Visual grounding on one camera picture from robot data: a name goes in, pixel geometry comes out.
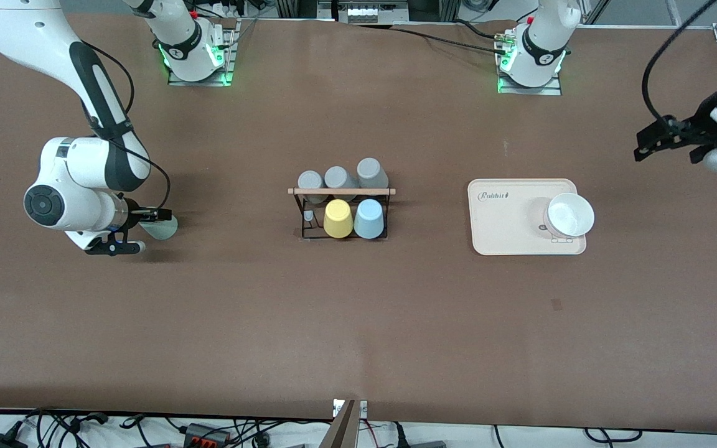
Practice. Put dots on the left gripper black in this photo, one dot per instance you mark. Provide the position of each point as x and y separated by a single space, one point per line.
698 124

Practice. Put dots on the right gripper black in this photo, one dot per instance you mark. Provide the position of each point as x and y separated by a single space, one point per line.
135 213

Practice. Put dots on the pale green plastic cup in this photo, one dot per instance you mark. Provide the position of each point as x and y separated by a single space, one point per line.
162 231

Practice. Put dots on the light blue plastic cup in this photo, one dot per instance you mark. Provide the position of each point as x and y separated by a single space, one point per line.
369 219

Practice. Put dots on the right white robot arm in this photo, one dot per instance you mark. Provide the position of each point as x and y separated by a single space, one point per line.
84 174

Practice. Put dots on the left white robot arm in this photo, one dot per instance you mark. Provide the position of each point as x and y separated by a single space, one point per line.
539 50

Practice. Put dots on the white bowl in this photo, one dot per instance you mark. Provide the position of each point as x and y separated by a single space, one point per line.
571 214

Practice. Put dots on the grey plastic cup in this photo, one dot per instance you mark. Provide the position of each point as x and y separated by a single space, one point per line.
371 169
337 177
310 182

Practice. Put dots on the yellow plastic cup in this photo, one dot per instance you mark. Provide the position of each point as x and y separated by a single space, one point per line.
338 219

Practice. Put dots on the beige rectangular tray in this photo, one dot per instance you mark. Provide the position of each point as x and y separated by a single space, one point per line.
501 239

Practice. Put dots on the black power strip orange switches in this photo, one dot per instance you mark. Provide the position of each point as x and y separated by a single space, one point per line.
206 434

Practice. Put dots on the black power adapter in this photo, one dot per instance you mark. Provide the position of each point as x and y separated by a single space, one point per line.
0 442

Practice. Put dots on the grey socket strip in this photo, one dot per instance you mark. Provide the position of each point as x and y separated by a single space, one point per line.
371 11

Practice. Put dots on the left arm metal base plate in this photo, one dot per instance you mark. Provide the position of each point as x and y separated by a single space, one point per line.
551 91

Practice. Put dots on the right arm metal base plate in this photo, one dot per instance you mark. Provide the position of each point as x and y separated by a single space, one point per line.
229 56

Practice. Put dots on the white pole bracket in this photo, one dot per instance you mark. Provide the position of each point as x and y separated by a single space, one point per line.
363 409

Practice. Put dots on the aluminium camera pole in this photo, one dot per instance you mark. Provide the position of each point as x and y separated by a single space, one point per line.
341 432

